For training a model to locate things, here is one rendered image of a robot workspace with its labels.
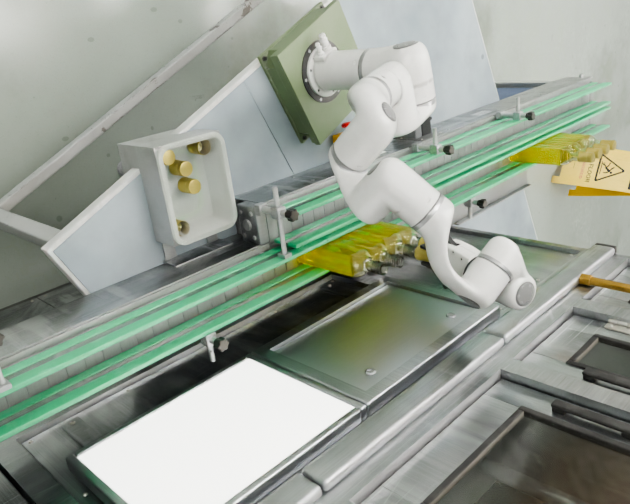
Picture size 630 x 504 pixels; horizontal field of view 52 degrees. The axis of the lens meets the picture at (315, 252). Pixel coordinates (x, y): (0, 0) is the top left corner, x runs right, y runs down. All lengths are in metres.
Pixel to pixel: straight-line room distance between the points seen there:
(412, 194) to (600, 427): 0.52
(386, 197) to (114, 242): 0.61
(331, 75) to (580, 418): 0.94
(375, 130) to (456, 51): 1.11
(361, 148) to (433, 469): 0.59
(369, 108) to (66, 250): 0.68
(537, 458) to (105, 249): 0.94
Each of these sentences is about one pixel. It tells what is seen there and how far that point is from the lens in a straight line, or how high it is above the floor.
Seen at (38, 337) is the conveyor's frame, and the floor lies 0.86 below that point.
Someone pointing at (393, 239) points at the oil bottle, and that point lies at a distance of 1.54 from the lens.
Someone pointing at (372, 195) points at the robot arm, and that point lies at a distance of 1.19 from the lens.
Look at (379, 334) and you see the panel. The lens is 1.44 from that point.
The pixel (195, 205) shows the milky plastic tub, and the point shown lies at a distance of 1.52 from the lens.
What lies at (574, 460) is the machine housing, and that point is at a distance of 1.18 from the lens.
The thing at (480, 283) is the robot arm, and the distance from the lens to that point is 1.22.
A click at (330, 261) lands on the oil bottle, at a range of 1.51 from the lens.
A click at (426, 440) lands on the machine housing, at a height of 1.43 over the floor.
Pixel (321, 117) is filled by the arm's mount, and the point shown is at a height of 0.82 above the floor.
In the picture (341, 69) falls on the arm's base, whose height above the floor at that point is 0.93.
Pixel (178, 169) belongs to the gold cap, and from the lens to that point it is 1.44.
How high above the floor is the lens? 2.01
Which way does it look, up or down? 44 degrees down
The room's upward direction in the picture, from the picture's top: 104 degrees clockwise
